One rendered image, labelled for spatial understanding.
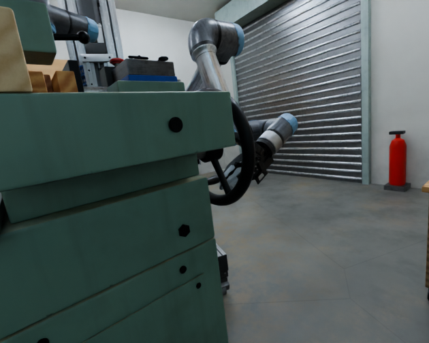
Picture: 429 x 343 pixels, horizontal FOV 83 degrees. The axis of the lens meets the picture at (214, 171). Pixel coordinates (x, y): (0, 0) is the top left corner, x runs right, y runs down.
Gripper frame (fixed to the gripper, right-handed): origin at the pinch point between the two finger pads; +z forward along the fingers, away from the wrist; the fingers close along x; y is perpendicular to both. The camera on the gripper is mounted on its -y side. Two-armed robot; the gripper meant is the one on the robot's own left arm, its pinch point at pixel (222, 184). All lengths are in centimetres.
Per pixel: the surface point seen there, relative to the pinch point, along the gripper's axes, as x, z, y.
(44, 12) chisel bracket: -7, 14, -49
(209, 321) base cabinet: -28.0, 27.2, -4.7
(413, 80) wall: 26, -247, 95
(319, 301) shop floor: -1, -12, 86
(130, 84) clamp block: -8.8, 9.7, -34.7
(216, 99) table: -32.1, 11.7, -30.4
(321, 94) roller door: 117, -243, 96
